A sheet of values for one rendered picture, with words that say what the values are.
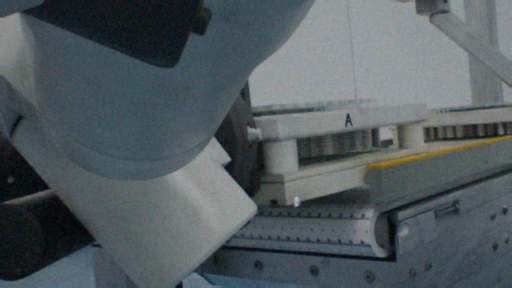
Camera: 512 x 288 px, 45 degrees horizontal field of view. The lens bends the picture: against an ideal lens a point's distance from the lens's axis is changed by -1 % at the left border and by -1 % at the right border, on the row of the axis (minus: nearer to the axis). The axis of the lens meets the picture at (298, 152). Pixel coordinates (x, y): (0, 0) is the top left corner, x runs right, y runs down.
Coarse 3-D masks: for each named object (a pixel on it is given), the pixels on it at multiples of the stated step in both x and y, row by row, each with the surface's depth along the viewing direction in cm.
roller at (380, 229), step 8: (384, 216) 57; (376, 224) 57; (384, 224) 57; (392, 224) 58; (376, 232) 57; (384, 232) 57; (392, 232) 58; (376, 240) 57; (384, 240) 57; (392, 240) 58
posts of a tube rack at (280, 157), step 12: (408, 132) 65; (420, 132) 66; (264, 144) 49; (276, 144) 49; (288, 144) 49; (408, 144) 65; (420, 144) 66; (264, 156) 50; (276, 156) 49; (288, 156) 49; (264, 168) 50; (276, 168) 49; (288, 168) 49
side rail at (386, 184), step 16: (496, 144) 76; (416, 160) 60; (432, 160) 63; (448, 160) 66; (464, 160) 69; (480, 160) 72; (496, 160) 76; (368, 176) 56; (384, 176) 55; (400, 176) 58; (416, 176) 60; (432, 176) 63; (448, 176) 65; (464, 176) 68; (384, 192) 55; (400, 192) 57
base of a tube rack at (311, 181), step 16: (336, 160) 58; (352, 160) 56; (368, 160) 57; (384, 160) 60; (272, 176) 49; (288, 176) 48; (304, 176) 50; (320, 176) 52; (336, 176) 53; (352, 176) 55; (272, 192) 49; (288, 192) 48; (304, 192) 50; (320, 192) 51
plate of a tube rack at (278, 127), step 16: (320, 112) 52; (336, 112) 54; (352, 112) 56; (368, 112) 58; (384, 112) 60; (400, 112) 62; (416, 112) 65; (272, 128) 48; (288, 128) 49; (304, 128) 50; (320, 128) 52; (336, 128) 54; (352, 128) 55; (368, 128) 58
